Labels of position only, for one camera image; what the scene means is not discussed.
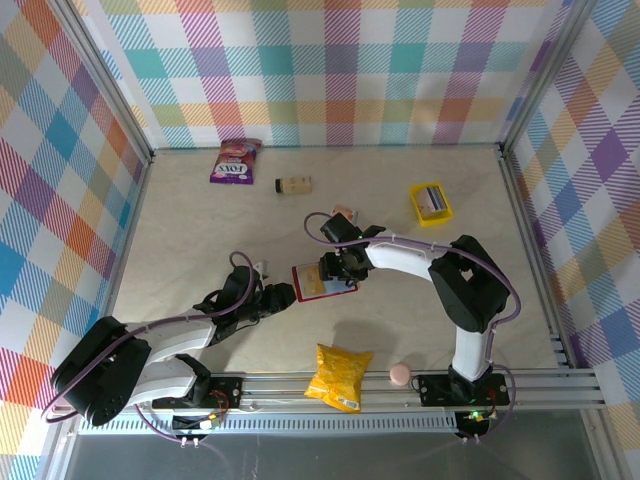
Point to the orange card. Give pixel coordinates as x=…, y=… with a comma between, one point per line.
x=310, y=282

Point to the red blue snack packet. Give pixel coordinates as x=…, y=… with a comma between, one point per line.
x=335, y=289

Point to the small yellow plastic bin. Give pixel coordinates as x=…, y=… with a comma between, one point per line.
x=435, y=220

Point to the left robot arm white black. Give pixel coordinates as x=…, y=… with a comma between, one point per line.
x=175, y=340

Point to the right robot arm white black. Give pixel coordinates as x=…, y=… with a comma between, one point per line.
x=400, y=257

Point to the white card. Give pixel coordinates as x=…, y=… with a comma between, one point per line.
x=430, y=199

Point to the small beige bottle black cap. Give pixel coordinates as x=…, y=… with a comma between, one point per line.
x=295, y=185

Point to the yellow chips bag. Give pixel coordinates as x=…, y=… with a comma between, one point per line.
x=340, y=375

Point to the purple Fox's candy bag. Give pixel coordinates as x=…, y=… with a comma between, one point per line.
x=234, y=165

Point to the pink round macaron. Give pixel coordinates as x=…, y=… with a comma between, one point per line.
x=400, y=375

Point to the small circuit board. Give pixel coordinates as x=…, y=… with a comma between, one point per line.
x=197, y=422
x=472, y=422

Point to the grey metal panel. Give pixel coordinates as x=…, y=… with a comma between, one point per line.
x=350, y=457

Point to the aluminium frame rail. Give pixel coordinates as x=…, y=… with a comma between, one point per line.
x=280, y=395

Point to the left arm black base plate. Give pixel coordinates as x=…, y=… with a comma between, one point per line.
x=230, y=392

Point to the aluminium table side rail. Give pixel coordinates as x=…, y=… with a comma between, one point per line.
x=125, y=235
x=527, y=225

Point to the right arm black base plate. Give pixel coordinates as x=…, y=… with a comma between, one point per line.
x=435, y=390

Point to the aluminium frame post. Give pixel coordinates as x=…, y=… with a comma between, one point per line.
x=544, y=75
x=111, y=85

